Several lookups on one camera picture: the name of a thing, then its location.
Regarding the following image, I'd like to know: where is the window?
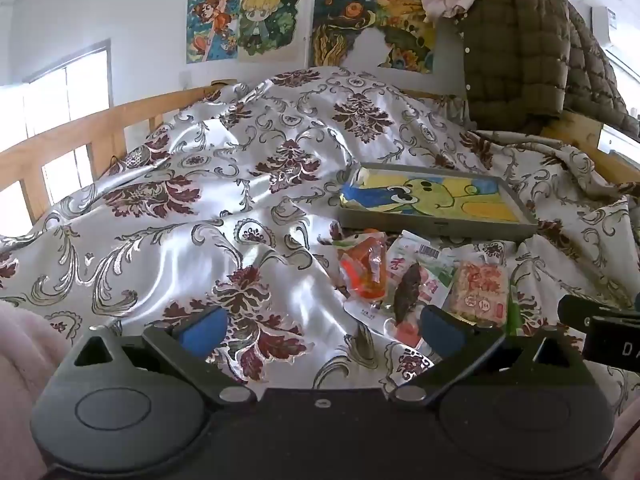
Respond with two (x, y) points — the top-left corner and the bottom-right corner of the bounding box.
(0, 39), (113, 226)

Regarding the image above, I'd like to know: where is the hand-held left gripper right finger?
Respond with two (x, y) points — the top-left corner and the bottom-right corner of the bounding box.
(390, 304), (586, 406)

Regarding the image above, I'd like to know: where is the dark brown snack packet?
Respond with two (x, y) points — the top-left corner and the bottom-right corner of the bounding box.
(391, 263), (426, 324)

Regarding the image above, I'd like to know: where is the pink square snack packet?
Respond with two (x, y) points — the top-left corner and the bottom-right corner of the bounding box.
(449, 260), (510, 330)

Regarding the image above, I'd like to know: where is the pink fleece garment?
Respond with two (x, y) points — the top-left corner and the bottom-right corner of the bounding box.
(0, 299), (72, 480)

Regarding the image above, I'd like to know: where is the orange-haired figure wall poster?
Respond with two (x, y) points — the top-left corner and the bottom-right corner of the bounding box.
(186, 0), (242, 65)

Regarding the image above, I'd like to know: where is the olive quilted jacket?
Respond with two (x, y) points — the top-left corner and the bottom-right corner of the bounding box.
(461, 0), (640, 140)

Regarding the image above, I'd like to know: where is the orange translucent snack packet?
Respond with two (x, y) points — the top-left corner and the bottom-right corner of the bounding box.
(339, 232), (389, 302)

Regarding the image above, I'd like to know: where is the floral satin blanket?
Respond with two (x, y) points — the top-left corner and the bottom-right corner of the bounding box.
(0, 66), (640, 413)

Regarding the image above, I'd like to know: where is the white and green snack packet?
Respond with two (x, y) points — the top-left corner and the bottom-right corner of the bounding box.
(386, 230), (462, 312)

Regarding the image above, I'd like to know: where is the grey tray with cartoon picture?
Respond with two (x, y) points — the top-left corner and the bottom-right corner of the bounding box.
(336, 162), (540, 242)

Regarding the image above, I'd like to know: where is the wooden bed rail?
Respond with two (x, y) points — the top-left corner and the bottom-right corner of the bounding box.
(539, 109), (640, 187)
(0, 79), (237, 227)

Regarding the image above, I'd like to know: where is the grey hanging cloth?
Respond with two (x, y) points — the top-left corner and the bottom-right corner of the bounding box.
(431, 19), (471, 113)

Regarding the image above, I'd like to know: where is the white air conditioner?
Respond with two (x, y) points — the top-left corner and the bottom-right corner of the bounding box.
(590, 5), (640, 83)

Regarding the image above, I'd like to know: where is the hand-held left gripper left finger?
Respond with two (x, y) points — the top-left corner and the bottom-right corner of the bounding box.
(64, 306), (257, 407)

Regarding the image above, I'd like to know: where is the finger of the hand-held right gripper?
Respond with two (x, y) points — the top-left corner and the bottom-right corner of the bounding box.
(557, 294), (640, 334)

